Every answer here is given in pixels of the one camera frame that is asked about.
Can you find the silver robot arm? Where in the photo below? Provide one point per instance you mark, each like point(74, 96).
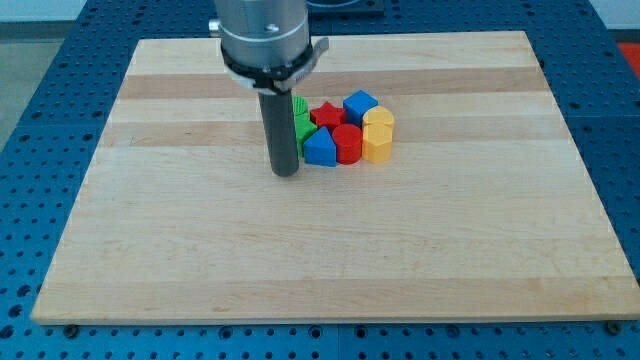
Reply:
point(266, 44)

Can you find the yellow hexagon block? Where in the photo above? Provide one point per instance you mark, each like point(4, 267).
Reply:
point(377, 143)

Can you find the blue triangle block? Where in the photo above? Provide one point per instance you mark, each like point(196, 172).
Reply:
point(320, 149)

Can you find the red cylinder block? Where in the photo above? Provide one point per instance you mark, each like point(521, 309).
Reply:
point(348, 141)

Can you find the green angular block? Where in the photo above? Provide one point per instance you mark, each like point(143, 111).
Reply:
point(304, 128)

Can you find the red star block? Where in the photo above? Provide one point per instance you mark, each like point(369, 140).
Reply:
point(328, 115)

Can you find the green round block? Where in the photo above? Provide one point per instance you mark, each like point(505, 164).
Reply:
point(300, 106)

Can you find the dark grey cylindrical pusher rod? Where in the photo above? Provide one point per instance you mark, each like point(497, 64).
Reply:
point(279, 127)

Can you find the blue cube block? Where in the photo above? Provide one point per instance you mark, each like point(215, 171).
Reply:
point(357, 104)

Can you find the yellow round block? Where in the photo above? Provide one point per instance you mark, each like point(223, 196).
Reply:
point(378, 115)

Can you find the wooden board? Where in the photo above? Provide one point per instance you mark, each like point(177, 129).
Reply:
point(484, 212)

